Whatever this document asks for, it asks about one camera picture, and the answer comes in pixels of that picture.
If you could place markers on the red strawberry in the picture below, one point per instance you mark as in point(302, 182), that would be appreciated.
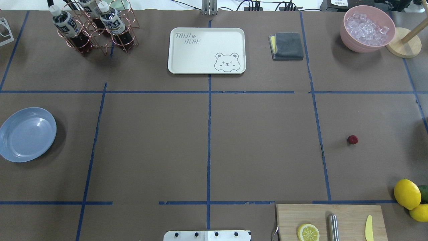
point(352, 139)

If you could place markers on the blue plastic plate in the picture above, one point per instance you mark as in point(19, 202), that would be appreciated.
point(27, 134)

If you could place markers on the white bear tray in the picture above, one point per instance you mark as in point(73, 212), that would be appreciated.
point(203, 50)

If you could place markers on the grey folded cloth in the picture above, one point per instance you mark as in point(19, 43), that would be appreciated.
point(286, 46)

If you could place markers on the front right tea bottle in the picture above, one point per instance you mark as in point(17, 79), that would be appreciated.
point(111, 19)

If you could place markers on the tea bottle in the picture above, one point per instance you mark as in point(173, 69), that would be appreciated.
point(70, 29)
point(93, 11)
point(111, 19)

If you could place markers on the lemon half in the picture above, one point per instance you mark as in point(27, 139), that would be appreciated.
point(308, 232)

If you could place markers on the rear tea bottle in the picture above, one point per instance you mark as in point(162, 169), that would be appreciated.
point(93, 11)

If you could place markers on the front left tea bottle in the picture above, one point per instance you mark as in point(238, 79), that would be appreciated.
point(70, 29)

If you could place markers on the wooden cutting board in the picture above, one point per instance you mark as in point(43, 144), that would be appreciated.
point(351, 220)

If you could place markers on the pink bowl of ice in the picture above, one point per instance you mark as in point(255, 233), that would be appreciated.
point(366, 29)

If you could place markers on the yellow plastic knife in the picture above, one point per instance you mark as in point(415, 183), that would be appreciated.
point(369, 228)

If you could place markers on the large yellow lemon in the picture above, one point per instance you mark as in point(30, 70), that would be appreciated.
point(407, 194)

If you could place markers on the wooden cup stand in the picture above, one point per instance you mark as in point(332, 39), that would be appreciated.
point(406, 43)

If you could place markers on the green lime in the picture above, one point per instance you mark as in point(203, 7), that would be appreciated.
point(423, 189)

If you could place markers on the small yellow lemon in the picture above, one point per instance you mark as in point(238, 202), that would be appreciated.
point(420, 213)

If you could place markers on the aluminium frame post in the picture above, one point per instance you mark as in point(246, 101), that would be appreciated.
point(209, 7)

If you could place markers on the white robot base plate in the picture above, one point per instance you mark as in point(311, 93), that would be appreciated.
point(208, 235)

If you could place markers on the copper wire bottle rack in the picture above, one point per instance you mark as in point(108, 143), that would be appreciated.
point(101, 38)

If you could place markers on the steel handle knife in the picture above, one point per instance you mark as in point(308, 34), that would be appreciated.
point(333, 227)

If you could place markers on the white wire cup rack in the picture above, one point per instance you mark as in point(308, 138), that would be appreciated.
point(5, 33)

